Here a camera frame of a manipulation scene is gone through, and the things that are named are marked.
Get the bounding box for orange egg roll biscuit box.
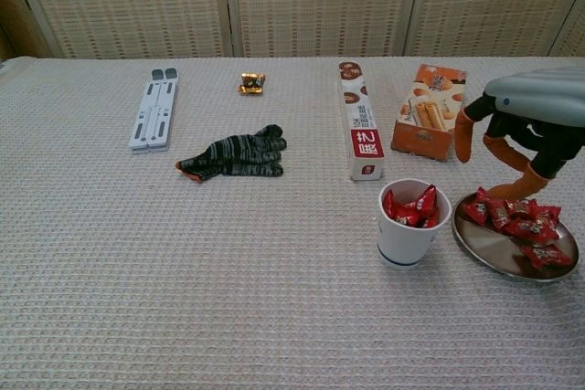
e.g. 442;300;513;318
390;64;468;163

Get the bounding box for white folding laptop stand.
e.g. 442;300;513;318
128;67;180;155

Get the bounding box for round steel plate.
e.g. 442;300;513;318
451;191;580;282

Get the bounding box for long white biscuit box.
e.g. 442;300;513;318
337;60;386;182

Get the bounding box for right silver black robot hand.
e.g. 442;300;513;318
454;66;585;202

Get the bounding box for white paper cup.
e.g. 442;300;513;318
377;177;454;271

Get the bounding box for dark striped knit glove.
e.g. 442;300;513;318
175;123;288;184

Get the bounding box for gold brown wrapped candy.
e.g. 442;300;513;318
237;71;267;97

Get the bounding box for beige woven tablecloth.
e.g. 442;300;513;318
0;56;585;390

